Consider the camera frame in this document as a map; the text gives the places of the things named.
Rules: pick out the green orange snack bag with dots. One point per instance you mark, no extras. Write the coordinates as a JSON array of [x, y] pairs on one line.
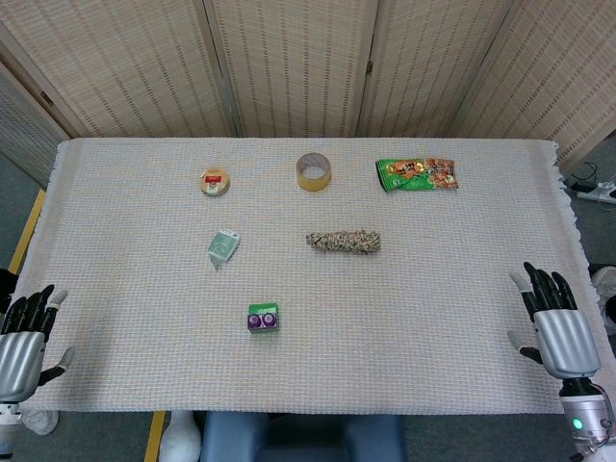
[[416, 175]]

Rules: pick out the white shoe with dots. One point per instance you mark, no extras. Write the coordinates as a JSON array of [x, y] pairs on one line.
[[605, 284], [41, 421]]

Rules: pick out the brown packing tape roll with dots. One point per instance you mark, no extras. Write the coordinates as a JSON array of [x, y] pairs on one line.
[[313, 183]]

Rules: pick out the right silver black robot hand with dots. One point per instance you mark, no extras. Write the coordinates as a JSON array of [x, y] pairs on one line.
[[565, 341]]

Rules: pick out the white woven tablecloth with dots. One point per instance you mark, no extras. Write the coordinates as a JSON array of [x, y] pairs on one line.
[[337, 337]]

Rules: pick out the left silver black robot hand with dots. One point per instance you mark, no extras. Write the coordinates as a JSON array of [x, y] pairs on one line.
[[19, 356]]

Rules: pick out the yellow floor tape strip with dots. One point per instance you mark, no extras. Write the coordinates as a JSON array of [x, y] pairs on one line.
[[29, 228], [155, 435]]

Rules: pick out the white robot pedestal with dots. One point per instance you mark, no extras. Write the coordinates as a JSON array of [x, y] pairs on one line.
[[180, 438]]

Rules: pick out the small tape roll red label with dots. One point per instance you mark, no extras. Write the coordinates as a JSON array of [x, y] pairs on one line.
[[215, 185]]

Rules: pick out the white power strip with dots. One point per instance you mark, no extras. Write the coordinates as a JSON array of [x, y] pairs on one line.
[[597, 193]]

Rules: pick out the bamboo folding screen panel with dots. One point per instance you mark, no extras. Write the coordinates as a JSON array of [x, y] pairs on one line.
[[293, 62], [553, 72], [24, 135], [125, 62], [433, 62]]

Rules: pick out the small green white carton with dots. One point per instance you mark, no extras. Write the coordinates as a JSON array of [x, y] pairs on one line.
[[223, 246]]

